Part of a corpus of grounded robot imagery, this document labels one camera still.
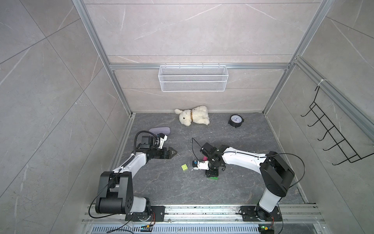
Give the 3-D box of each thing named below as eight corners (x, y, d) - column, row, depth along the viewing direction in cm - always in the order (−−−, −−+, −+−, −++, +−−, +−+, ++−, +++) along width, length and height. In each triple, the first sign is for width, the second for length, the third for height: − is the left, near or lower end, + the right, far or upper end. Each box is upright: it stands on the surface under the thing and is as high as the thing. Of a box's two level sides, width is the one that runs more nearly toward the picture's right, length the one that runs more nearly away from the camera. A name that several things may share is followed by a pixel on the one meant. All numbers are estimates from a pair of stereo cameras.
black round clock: (226, 122, 116) (227, 119, 114) (234, 114, 121) (235, 112, 119) (237, 129, 111) (238, 126, 109) (244, 121, 116) (246, 119, 114)
